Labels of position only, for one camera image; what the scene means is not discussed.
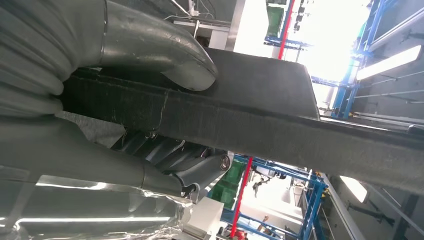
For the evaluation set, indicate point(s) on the red pole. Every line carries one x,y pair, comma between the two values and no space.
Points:
242,198

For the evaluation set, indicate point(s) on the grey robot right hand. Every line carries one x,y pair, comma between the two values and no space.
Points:
82,159

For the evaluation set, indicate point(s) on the white box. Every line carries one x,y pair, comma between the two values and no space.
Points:
205,215

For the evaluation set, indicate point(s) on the long ceiling lamp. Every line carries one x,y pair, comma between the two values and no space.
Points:
354,188
391,61

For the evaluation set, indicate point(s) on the white desk steel legs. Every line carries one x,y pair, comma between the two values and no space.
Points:
218,38

